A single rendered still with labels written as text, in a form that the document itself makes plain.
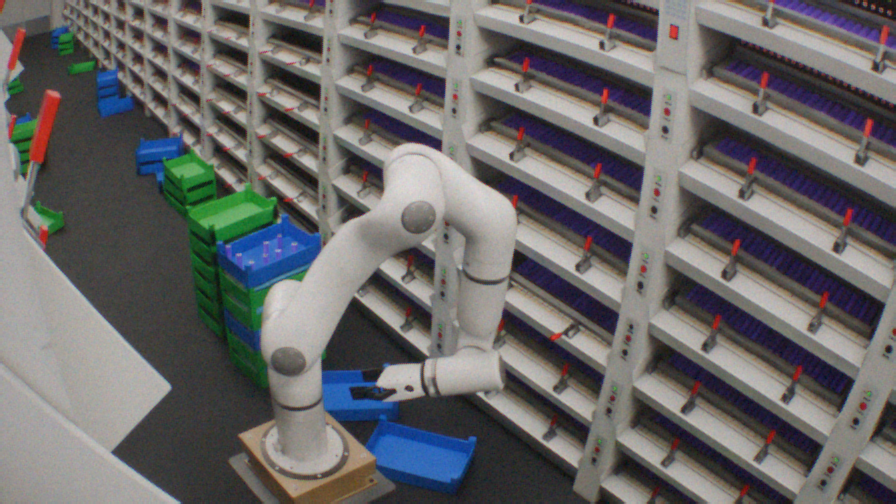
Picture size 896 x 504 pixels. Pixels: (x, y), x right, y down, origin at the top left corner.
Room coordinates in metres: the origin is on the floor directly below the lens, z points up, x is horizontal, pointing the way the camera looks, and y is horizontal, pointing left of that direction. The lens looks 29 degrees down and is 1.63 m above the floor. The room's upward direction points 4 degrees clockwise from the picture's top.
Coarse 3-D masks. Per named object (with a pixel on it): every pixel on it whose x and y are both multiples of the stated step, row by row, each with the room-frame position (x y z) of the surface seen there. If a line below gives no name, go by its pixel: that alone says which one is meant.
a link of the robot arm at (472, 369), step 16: (464, 352) 1.33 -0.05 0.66; (480, 352) 1.32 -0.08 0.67; (496, 352) 1.31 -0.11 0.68; (448, 368) 1.29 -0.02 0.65; (464, 368) 1.28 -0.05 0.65; (480, 368) 1.27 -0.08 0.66; (496, 368) 1.27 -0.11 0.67; (448, 384) 1.27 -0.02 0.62; (464, 384) 1.26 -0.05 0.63; (480, 384) 1.26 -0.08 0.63; (496, 384) 1.25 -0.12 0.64
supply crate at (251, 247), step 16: (288, 224) 2.24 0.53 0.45; (240, 240) 2.11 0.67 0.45; (256, 240) 2.16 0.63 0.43; (272, 240) 2.21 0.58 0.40; (288, 240) 2.22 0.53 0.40; (304, 240) 2.18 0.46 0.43; (320, 240) 2.13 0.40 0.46; (224, 256) 2.00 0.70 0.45; (256, 256) 2.10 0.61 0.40; (272, 256) 2.10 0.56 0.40; (288, 256) 2.03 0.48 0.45; (304, 256) 2.08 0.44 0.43; (240, 272) 1.94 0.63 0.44; (256, 272) 1.93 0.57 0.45; (272, 272) 1.98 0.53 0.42
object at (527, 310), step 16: (512, 288) 1.86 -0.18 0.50; (512, 304) 1.80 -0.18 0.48; (528, 304) 1.79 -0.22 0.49; (528, 320) 1.76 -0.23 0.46; (544, 320) 1.72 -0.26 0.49; (560, 320) 1.71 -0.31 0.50; (576, 336) 1.65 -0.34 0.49; (576, 352) 1.62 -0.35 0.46; (592, 352) 1.58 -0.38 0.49; (608, 352) 1.52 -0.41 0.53
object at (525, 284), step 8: (512, 272) 1.89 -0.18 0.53; (512, 280) 1.88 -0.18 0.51; (520, 280) 1.86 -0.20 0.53; (528, 288) 1.83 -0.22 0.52; (536, 288) 1.82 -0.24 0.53; (536, 296) 1.81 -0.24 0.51; (544, 296) 1.78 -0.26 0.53; (552, 296) 1.78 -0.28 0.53; (552, 304) 1.75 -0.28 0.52; (560, 304) 1.74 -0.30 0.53; (568, 312) 1.71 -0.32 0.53; (576, 312) 1.70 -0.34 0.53; (568, 320) 1.69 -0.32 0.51; (576, 320) 1.68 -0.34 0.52; (584, 320) 1.67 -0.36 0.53; (592, 328) 1.64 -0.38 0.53; (600, 328) 1.63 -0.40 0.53; (600, 336) 1.62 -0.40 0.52; (608, 336) 1.60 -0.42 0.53; (600, 344) 1.59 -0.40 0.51
